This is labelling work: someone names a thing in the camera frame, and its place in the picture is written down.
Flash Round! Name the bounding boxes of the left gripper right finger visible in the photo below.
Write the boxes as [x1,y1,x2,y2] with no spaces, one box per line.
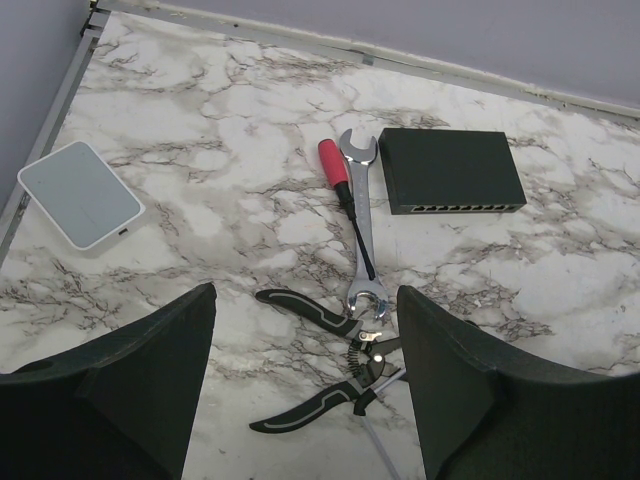
[397,286,639,479]

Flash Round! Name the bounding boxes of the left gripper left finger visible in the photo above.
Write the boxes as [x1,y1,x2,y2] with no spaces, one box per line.
[1,283,216,479]

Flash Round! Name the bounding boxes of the black box rear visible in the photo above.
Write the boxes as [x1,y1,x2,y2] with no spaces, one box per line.
[378,128,527,215]

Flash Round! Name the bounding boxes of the silver wrench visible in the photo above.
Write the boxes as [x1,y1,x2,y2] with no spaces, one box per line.
[338,129,389,320]

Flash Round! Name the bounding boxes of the thin white cable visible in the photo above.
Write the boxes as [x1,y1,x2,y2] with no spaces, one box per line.
[362,369,406,480]

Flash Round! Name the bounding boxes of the black grey handled pliers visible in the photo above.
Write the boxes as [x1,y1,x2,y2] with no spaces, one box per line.
[249,289,401,435]

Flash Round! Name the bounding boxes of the red handled screwdriver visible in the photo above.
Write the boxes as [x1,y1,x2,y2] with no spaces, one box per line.
[318,139,375,280]

